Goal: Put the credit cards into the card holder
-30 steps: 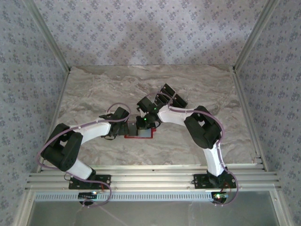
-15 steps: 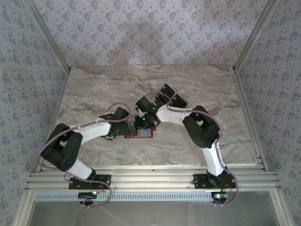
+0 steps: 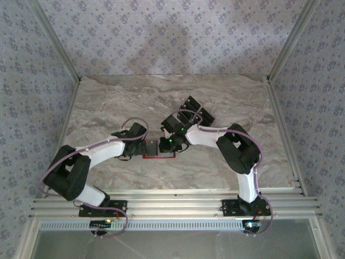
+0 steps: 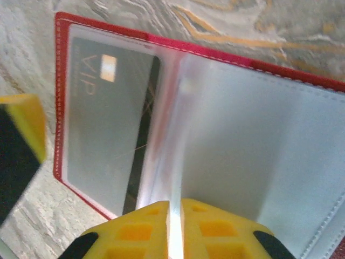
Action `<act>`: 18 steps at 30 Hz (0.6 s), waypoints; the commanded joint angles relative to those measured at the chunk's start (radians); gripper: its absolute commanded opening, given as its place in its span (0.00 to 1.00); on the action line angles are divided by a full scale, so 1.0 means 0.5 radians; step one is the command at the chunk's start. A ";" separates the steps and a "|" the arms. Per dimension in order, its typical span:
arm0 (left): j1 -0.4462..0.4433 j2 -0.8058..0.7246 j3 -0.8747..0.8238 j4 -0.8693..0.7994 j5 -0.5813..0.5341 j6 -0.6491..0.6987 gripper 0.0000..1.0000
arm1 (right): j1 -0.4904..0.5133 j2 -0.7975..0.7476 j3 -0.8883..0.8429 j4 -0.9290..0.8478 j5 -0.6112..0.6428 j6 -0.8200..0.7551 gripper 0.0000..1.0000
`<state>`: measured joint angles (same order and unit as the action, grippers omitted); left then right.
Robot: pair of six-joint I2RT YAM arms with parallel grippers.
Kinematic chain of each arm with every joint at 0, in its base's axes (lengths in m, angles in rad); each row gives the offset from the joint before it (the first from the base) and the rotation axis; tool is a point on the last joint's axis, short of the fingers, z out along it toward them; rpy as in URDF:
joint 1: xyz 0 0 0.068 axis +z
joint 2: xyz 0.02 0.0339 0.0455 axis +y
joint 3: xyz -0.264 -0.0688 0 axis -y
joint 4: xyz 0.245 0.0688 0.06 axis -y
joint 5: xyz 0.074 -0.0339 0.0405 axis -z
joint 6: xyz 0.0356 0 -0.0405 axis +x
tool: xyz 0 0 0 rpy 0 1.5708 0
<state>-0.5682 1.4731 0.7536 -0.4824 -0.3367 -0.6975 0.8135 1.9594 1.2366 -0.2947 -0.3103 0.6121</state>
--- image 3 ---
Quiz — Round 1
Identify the left aluminium corner post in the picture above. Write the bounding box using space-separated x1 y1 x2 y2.
25 0 82 83

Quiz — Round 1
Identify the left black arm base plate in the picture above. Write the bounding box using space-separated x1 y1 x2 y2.
78 199 128 218

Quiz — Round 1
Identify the grey slotted cable duct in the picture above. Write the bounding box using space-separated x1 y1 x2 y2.
39 219 246 232

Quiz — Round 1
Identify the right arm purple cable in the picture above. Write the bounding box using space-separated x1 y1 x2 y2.
174 109 274 237

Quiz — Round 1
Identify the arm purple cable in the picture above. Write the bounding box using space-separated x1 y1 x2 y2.
39 117 148 238
174 109 274 237

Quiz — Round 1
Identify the right small circuit board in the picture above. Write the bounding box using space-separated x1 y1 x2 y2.
243 220 263 230

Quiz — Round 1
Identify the right aluminium corner post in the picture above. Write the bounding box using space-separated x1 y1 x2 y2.
266 0 321 83

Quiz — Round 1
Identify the right aluminium side rail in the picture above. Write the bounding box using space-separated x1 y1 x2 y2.
265 77 309 197

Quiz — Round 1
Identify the tiered card display rack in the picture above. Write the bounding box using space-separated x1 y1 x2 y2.
177 95 216 127

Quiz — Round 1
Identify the aluminium side rail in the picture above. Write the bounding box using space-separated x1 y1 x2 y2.
265 77 309 197
52 79 81 196

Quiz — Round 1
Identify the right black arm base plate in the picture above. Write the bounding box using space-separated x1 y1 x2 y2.
221 199 271 216

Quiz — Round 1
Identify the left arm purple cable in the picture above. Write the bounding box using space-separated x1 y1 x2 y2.
39 117 148 238

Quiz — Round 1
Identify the left aluminium side rail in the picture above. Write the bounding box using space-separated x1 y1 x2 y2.
52 79 81 196

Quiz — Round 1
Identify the red card holder wallet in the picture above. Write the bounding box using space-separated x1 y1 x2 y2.
142 139 178 160

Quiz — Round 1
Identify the grey metal lower panel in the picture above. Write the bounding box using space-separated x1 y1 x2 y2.
16 217 334 259

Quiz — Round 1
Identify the aluminium corner post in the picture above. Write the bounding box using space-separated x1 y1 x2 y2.
266 0 321 83
25 0 82 83

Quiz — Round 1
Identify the left small circuit board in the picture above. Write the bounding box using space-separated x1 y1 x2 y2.
89 219 113 229

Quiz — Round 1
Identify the small circuit board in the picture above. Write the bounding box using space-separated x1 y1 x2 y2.
89 219 113 229
243 220 263 230

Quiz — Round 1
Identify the dark credit card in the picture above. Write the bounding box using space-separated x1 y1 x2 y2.
199 107 216 124
177 111 191 125
183 100 199 114
185 95 202 108
180 105 194 119
145 140 159 156
198 113 213 127

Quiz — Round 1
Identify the aluminium rail beam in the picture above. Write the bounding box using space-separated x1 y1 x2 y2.
29 188 323 220

